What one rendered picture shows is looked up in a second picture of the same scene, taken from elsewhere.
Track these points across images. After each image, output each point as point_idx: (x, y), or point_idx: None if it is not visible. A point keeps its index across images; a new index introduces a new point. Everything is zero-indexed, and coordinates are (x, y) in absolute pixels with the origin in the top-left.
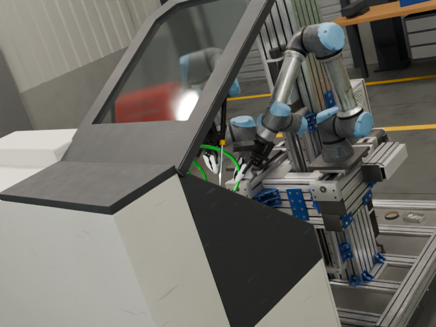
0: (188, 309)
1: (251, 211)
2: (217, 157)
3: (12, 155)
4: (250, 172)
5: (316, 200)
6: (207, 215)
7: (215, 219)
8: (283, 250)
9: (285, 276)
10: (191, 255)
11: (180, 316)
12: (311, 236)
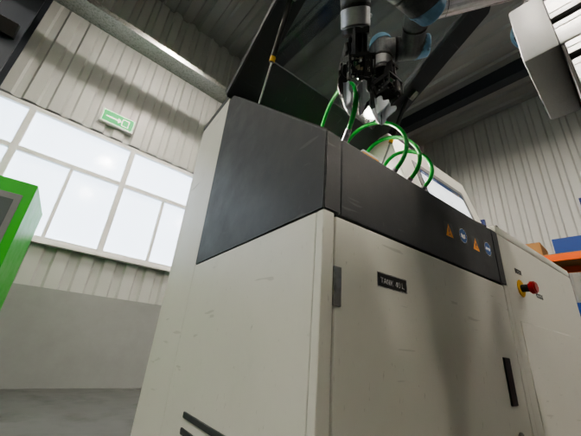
0: (194, 205)
1: (254, 118)
2: (369, 99)
3: None
4: (348, 91)
5: (546, 111)
6: (229, 126)
7: (231, 131)
8: (264, 171)
9: (252, 212)
10: (211, 161)
11: (191, 208)
12: (313, 153)
